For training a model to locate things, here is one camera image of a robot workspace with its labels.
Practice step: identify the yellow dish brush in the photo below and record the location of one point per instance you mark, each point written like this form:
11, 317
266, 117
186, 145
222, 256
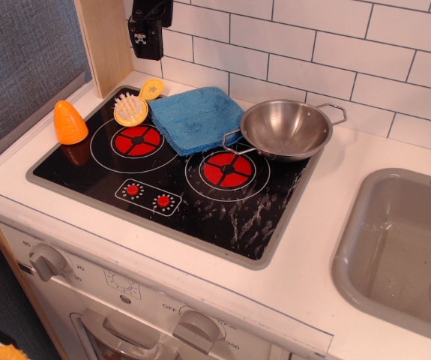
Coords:
131, 110

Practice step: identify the orange fuzzy object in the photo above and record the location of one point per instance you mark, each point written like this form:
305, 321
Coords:
10, 352

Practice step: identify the black toy stove top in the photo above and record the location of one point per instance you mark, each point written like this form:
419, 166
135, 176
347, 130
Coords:
232, 204

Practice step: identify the blue towel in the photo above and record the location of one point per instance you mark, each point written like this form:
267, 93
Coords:
195, 121

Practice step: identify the orange toy carrot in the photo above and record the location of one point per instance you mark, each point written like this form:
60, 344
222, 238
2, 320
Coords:
70, 127

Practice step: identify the right grey oven knob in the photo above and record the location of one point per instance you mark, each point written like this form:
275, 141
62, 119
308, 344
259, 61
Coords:
197, 330

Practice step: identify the grey sink basin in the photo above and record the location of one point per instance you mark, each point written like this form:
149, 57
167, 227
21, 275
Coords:
383, 263

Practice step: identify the grey oven knob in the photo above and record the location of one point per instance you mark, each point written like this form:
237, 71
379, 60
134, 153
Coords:
197, 330
47, 261

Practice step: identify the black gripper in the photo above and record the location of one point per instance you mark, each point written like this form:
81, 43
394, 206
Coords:
145, 27

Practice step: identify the grey oven door handle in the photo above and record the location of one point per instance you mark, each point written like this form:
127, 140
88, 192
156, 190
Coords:
121, 337

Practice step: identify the left grey oven knob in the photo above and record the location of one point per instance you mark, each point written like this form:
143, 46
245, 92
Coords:
47, 261

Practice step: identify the steel bowl with handles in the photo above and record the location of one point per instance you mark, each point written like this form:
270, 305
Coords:
285, 130

